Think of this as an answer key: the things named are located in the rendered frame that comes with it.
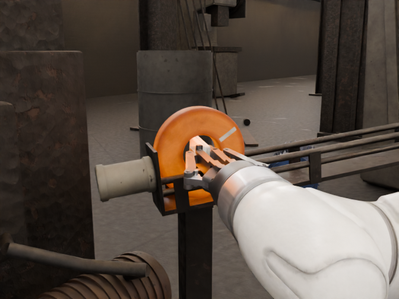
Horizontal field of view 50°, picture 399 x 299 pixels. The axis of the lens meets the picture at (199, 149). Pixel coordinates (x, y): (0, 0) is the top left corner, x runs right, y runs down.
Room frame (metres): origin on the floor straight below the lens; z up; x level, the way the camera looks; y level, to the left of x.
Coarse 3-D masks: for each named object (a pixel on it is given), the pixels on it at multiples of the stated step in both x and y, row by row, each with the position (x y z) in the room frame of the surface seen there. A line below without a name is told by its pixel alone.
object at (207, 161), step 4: (196, 148) 0.66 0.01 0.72; (200, 148) 0.66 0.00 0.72; (196, 152) 0.65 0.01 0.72; (200, 152) 0.65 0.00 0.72; (204, 152) 0.65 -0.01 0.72; (200, 156) 0.63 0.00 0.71; (204, 156) 0.63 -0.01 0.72; (208, 156) 0.63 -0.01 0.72; (200, 160) 0.63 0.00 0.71; (204, 160) 0.61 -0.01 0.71; (208, 160) 0.61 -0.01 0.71; (212, 160) 0.61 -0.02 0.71; (216, 160) 0.60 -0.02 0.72; (196, 164) 0.65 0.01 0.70; (200, 164) 0.63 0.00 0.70; (204, 164) 0.61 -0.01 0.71; (208, 164) 0.60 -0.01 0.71; (212, 164) 0.58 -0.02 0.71; (216, 164) 0.58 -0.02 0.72; (220, 164) 0.57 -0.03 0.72; (200, 168) 0.63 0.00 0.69; (204, 168) 0.61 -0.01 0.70; (208, 168) 0.60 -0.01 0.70; (216, 168) 0.57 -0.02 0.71; (220, 168) 0.56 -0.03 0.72; (204, 172) 0.61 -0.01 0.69
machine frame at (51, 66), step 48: (0, 0) 0.78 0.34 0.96; (48, 0) 0.85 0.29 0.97; (0, 48) 0.77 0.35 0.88; (48, 48) 0.85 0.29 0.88; (0, 96) 0.71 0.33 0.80; (48, 96) 0.78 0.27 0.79; (48, 144) 0.77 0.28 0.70; (48, 192) 0.76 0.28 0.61; (48, 240) 0.76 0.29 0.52; (0, 288) 0.68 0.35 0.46; (48, 288) 0.75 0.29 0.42
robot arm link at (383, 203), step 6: (396, 192) 0.44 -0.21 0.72; (384, 198) 0.44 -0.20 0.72; (390, 198) 0.43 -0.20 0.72; (396, 198) 0.42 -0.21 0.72; (378, 204) 0.43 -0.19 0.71; (384, 204) 0.43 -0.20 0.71; (390, 204) 0.42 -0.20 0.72; (396, 204) 0.42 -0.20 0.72; (384, 210) 0.41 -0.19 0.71; (390, 210) 0.41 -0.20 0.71; (396, 210) 0.41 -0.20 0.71; (390, 216) 0.40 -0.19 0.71; (396, 216) 0.41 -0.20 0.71; (390, 222) 0.40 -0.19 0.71; (396, 222) 0.40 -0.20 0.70; (396, 228) 0.39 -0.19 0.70; (396, 234) 0.39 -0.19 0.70; (396, 240) 0.38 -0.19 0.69; (396, 264) 0.37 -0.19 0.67; (396, 270) 0.37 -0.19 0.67; (396, 276) 0.37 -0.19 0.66; (390, 282) 0.37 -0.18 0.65; (396, 282) 0.37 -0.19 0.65; (390, 288) 0.38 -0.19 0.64; (396, 288) 0.38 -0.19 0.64; (390, 294) 0.38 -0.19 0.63; (396, 294) 0.38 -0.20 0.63
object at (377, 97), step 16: (384, 0) 2.67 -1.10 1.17; (368, 16) 2.79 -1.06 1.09; (384, 16) 2.66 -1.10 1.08; (368, 32) 2.79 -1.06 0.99; (384, 32) 2.68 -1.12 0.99; (368, 48) 2.76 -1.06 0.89; (384, 48) 2.67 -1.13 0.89; (368, 64) 2.75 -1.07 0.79; (384, 64) 2.67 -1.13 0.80; (368, 80) 2.74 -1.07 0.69; (384, 80) 2.66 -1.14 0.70; (368, 96) 2.73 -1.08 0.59; (384, 96) 2.65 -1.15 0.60; (368, 112) 2.73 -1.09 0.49; (384, 112) 2.64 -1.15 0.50; (384, 144) 2.63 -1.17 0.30; (368, 176) 2.70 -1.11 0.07; (384, 176) 2.61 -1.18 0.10
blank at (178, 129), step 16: (176, 112) 0.70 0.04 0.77; (192, 112) 0.68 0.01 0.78; (208, 112) 0.69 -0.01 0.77; (160, 128) 0.69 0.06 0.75; (176, 128) 0.67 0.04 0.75; (192, 128) 0.68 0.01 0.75; (208, 128) 0.69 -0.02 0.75; (224, 128) 0.70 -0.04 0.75; (160, 144) 0.67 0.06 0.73; (176, 144) 0.67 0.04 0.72; (224, 144) 0.70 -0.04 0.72; (240, 144) 0.71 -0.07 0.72; (160, 160) 0.67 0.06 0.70; (176, 160) 0.67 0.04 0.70; (192, 192) 0.68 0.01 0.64
